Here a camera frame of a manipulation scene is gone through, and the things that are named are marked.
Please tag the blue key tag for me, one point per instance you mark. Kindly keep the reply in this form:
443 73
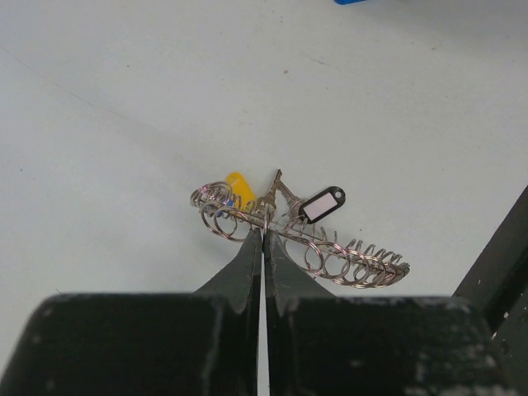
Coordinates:
347 2

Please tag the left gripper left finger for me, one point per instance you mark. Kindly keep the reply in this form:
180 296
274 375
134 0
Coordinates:
231 362

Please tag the silver keys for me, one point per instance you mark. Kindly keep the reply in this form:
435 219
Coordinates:
268 201

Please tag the large silver keyring holder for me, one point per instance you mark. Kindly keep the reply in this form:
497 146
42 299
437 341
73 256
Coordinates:
351 263

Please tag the yellow key tag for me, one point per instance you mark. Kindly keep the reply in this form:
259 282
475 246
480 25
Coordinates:
241 188

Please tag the black key tag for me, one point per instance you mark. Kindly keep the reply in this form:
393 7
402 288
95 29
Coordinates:
322 204

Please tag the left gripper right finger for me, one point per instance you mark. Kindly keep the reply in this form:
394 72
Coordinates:
285 286

